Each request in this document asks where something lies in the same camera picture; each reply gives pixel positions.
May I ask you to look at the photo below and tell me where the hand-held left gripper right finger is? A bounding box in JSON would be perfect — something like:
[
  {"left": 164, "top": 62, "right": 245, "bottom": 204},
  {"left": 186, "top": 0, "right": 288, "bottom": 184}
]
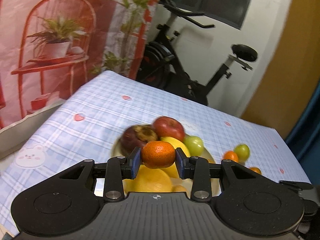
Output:
[{"left": 176, "top": 148, "right": 263, "bottom": 202}]

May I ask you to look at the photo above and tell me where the blue curtain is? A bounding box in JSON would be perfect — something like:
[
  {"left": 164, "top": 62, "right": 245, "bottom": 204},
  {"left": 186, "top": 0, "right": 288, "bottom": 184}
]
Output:
[{"left": 285, "top": 82, "right": 320, "bottom": 153}]

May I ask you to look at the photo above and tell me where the red apple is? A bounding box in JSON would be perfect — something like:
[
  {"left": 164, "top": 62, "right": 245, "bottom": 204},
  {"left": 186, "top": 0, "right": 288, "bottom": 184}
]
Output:
[{"left": 152, "top": 116, "right": 185, "bottom": 142}]

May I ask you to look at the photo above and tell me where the green round fruit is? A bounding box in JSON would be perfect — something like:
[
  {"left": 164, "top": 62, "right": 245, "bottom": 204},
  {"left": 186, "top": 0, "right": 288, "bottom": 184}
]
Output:
[
  {"left": 234, "top": 144, "right": 250, "bottom": 162},
  {"left": 184, "top": 136, "right": 204, "bottom": 156}
]

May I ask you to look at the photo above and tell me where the purple mangosteen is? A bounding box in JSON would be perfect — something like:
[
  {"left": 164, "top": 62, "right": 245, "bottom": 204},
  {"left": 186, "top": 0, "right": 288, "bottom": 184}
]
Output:
[{"left": 121, "top": 124, "right": 158, "bottom": 155}]

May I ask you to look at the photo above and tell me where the dark orange tangerine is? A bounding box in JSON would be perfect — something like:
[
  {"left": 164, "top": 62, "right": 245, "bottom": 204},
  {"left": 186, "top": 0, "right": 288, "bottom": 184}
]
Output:
[{"left": 141, "top": 141, "right": 176, "bottom": 169}]

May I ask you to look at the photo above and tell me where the printed backdrop cloth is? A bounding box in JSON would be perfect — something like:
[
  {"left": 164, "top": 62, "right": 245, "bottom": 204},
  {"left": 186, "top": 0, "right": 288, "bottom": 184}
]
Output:
[{"left": 0, "top": 0, "right": 165, "bottom": 130}]

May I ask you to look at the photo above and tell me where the dark window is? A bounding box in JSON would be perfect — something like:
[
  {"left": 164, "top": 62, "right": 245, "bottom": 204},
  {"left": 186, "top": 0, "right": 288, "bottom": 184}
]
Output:
[{"left": 179, "top": 0, "right": 258, "bottom": 30}]

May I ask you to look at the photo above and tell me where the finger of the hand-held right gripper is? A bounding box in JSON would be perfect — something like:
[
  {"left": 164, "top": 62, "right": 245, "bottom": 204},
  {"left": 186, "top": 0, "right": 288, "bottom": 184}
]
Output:
[{"left": 279, "top": 180, "right": 313, "bottom": 192}]

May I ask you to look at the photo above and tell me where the wooden panel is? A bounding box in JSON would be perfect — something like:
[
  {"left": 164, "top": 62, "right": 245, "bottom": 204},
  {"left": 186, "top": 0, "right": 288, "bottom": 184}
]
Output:
[{"left": 241, "top": 0, "right": 320, "bottom": 135}]

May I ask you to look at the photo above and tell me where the black exercise bike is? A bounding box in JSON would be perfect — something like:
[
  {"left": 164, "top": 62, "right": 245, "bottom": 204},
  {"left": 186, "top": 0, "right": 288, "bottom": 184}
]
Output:
[{"left": 136, "top": 0, "right": 258, "bottom": 107}]

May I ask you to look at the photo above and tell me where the cream round plate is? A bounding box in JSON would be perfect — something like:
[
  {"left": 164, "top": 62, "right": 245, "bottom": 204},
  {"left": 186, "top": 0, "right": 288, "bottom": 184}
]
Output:
[{"left": 111, "top": 130, "right": 222, "bottom": 198}]

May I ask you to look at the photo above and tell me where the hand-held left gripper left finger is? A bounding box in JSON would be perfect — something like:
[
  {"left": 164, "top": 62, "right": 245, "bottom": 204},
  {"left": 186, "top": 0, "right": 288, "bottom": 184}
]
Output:
[{"left": 59, "top": 147, "right": 142, "bottom": 202}]

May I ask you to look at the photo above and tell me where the yellow lemon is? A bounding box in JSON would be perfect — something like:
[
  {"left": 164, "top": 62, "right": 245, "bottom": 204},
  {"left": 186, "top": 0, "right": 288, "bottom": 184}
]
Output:
[
  {"left": 124, "top": 165, "right": 173, "bottom": 193},
  {"left": 160, "top": 136, "right": 192, "bottom": 178}
]

